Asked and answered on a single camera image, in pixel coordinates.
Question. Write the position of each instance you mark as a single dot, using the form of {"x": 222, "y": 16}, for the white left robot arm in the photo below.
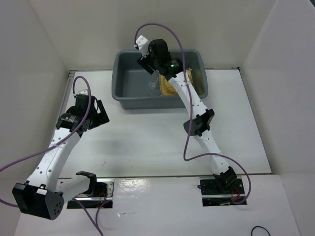
{"x": 43, "y": 194}

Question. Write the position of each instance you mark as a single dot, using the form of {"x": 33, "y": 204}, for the grey plastic bin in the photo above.
{"x": 130, "y": 86}

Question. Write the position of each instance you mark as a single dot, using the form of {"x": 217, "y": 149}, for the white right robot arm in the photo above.
{"x": 198, "y": 125}

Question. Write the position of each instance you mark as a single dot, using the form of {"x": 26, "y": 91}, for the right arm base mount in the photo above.
{"x": 211, "y": 195}

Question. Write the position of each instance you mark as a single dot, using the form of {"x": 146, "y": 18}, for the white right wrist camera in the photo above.
{"x": 142, "y": 45}

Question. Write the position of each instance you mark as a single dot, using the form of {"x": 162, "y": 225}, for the clear plastic cup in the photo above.
{"x": 153, "y": 81}

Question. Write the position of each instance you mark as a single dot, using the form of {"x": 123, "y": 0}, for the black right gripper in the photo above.
{"x": 144, "y": 61}

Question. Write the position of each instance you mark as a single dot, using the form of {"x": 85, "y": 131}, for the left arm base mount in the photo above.
{"x": 75, "y": 189}

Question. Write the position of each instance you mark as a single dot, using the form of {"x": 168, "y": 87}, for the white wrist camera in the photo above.
{"x": 142, "y": 45}
{"x": 82, "y": 92}

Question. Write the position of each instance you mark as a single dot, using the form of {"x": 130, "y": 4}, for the square woven bamboo tray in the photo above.
{"x": 195, "y": 78}

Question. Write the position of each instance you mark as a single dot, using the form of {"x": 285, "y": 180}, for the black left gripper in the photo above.
{"x": 101, "y": 118}

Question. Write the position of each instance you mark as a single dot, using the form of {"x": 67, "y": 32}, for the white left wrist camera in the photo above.
{"x": 82, "y": 92}

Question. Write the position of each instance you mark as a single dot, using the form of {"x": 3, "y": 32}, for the round yellow bamboo plate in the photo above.
{"x": 167, "y": 89}

